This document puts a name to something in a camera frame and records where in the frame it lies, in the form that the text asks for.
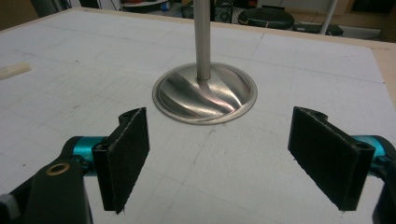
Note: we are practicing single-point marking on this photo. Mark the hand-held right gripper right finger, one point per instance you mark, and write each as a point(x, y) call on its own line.
point(327, 155)

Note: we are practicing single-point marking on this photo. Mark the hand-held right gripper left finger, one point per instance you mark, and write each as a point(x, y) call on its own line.
point(124, 161)

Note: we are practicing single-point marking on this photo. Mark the metal stand with round base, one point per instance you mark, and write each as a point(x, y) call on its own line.
point(204, 93)

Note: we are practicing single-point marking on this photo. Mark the black flat box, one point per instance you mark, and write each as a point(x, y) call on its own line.
point(317, 29)

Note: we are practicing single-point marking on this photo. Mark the white slanted pole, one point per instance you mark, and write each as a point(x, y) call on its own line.
point(328, 17)

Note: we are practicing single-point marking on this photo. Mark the black round stool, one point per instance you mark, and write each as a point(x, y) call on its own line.
point(265, 18)

